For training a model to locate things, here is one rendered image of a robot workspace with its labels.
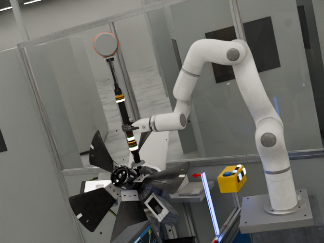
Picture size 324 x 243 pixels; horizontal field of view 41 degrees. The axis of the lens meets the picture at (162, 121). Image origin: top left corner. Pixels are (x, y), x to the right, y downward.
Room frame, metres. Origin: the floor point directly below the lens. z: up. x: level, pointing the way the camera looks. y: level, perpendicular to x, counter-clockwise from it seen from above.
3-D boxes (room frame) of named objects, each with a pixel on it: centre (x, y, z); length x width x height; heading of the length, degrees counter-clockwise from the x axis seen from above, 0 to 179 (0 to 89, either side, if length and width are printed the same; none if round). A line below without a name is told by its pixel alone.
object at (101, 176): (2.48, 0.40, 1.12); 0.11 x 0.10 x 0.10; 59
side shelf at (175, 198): (2.67, -0.01, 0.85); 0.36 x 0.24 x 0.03; 59
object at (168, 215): (2.14, 0.11, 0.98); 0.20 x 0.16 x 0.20; 149
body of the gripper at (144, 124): (2.09, 0.08, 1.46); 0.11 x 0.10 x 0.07; 59
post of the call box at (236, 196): (2.21, -0.29, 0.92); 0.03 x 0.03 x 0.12; 59
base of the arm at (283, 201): (1.87, -0.45, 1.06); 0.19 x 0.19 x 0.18
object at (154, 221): (2.16, 0.20, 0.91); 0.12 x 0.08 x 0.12; 149
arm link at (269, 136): (1.84, -0.44, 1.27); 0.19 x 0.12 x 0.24; 161
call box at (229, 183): (2.21, -0.29, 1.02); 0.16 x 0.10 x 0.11; 149
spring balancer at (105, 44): (2.86, 0.22, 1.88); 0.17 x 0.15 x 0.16; 59
